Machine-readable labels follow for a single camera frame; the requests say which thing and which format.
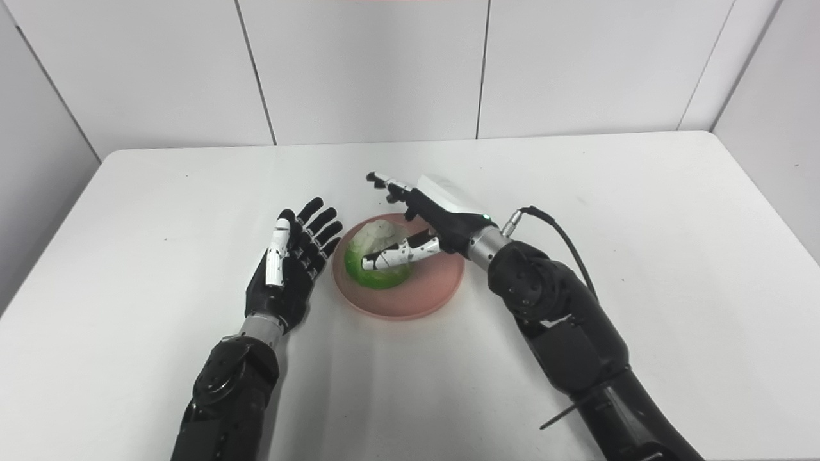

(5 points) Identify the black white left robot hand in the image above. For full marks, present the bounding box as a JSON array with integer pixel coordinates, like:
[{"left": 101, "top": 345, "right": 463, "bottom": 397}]
[{"left": 245, "top": 197, "right": 344, "bottom": 334}]

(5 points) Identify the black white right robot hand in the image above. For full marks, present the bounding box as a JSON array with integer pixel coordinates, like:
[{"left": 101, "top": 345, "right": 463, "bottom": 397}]
[{"left": 362, "top": 171, "right": 497, "bottom": 271}]

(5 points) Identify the pink round plate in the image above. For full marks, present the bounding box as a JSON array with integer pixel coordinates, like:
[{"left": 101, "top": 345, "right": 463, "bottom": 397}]
[{"left": 331, "top": 213, "right": 466, "bottom": 321}]

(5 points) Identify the green white cabbage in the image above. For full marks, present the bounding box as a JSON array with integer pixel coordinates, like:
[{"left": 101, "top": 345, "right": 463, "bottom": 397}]
[{"left": 344, "top": 219, "right": 414, "bottom": 290}]

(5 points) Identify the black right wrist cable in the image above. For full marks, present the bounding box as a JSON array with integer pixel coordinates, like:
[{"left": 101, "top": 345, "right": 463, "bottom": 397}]
[{"left": 501, "top": 206, "right": 600, "bottom": 302}]

